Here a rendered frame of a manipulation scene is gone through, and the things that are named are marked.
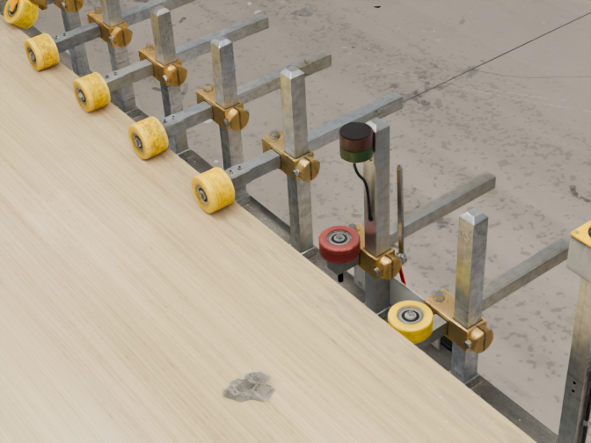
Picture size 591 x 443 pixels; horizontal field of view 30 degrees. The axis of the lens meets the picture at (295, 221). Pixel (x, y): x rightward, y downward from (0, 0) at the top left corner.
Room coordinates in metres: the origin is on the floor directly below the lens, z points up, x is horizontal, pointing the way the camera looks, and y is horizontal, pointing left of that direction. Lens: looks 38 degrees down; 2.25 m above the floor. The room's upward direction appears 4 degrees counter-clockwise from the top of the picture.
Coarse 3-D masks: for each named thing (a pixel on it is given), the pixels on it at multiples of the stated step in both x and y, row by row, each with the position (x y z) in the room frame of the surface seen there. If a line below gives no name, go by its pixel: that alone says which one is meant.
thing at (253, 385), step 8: (248, 376) 1.29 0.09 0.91; (256, 376) 1.29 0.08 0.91; (264, 376) 1.29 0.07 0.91; (232, 384) 1.28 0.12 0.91; (240, 384) 1.27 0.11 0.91; (248, 384) 1.27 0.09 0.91; (256, 384) 1.27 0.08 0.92; (264, 384) 1.27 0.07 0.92; (224, 392) 1.26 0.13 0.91; (232, 392) 1.26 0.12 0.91; (240, 392) 1.27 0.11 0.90; (248, 392) 1.26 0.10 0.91; (256, 392) 1.26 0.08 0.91; (264, 392) 1.26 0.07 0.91; (272, 392) 1.26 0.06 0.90; (240, 400) 1.25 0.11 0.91; (256, 400) 1.25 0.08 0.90; (264, 400) 1.24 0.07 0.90
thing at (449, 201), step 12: (468, 180) 1.87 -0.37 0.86; (480, 180) 1.87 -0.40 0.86; (492, 180) 1.87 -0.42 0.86; (456, 192) 1.83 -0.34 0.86; (468, 192) 1.83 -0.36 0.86; (480, 192) 1.85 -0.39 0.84; (432, 204) 1.80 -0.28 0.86; (444, 204) 1.79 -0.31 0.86; (456, 204) 1.81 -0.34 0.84; (408, 216) 1.76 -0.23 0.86; (420, 216) 1.76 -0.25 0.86; (432, 216) 1.77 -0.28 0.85; (396, 228) 1.73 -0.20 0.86; (408, 228) 1.73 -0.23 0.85; (420, 228) 1.75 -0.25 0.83; (396, 240) 1.71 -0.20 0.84; (336, 264) 1.63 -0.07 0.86; (348, 264) 1.64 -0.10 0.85
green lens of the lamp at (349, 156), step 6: (372, 144) 1.62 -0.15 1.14; (342, 150) 1.61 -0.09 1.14; (366, 150) 1.60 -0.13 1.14; (372, 150) 1.61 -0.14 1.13; (342, 156) 1.61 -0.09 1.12; (348, 156) 1.60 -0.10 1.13; (354, 156) 1.60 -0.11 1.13; (360, 156) 1.60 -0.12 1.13; (366, 156) 1.60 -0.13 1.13; (354, 162) 1.60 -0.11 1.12; (360, 162) 1.60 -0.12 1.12
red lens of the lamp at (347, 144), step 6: (342, 126) 1.65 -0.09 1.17; (372, 132) 1.62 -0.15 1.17; (342, 138) 1.61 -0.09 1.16; (366, 138) 1.60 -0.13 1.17; (372, 138) 1.62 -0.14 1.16; (342, 144) 1.61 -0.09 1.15; (348, 144) 1.60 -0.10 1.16; (354, 144) 1.60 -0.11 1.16; (360, 144) 1.60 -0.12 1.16; (366, 144) 1.60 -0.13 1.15; (354, 150) 1.60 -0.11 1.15; (360, 150) 1.60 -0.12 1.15
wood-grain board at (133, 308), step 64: (0, 64) 2.42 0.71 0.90; (0, 128) 2.13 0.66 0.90; (64, 128) 2.11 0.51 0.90; (0, 192) 1.88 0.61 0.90; (64, 192) 1.86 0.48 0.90; (128, 192) 1.85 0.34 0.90; (192, 192) 1.83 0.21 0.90; (0, 256) 1.67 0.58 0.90; (64, 256) 1.65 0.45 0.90; (128, 256) 1.64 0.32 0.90; (192, 256) 1.63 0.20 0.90; (256, 256) 1.62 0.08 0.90; (0, 320) 1.48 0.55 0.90; (64, 320) 1.47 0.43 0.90; (128, 320) 1.46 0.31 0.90; (192, 320) 1.45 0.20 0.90; (256, 320) 1.44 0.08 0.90; (320, 320) 1.43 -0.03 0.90; (0, 384) 1.32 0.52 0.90; (64, 384) 1.31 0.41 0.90; (128, 384) 1.30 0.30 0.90; (192, 384) 1.29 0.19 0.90; (320, 384) 1.27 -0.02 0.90; (384, 384) 1.27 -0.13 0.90; (448, 384) 1.26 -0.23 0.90
